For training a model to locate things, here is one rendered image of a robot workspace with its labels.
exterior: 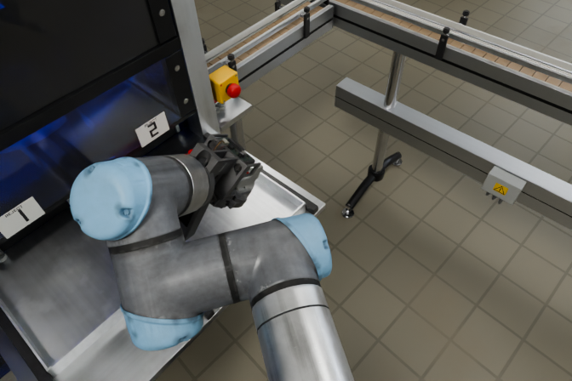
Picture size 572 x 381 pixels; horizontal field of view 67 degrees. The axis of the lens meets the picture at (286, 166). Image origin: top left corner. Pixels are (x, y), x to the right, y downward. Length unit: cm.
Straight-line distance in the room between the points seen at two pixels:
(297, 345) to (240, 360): 143
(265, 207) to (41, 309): 53
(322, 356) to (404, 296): 157
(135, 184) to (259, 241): 13
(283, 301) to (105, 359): 61
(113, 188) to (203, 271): 12
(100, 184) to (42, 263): 72
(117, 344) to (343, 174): 158
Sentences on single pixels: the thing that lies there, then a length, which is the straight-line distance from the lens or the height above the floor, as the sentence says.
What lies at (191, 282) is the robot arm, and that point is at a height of 136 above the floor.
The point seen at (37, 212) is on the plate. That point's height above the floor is 101.
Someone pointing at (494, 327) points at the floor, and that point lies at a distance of 202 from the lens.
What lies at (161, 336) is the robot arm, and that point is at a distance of 46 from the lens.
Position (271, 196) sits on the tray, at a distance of 109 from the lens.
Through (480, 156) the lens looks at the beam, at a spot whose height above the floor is 55.
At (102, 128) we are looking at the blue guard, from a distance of 103.
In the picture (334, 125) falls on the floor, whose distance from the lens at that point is 255.
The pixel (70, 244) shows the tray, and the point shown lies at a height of 88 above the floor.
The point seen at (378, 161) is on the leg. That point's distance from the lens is 208.
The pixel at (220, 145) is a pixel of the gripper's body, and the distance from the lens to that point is 60.
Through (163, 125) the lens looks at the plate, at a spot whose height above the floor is 101.
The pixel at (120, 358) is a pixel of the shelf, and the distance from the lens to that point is 97.
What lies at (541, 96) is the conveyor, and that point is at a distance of 151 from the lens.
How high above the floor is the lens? 175
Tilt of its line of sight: 49 degrees down
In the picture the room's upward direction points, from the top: 2 degrees counter-clockwise
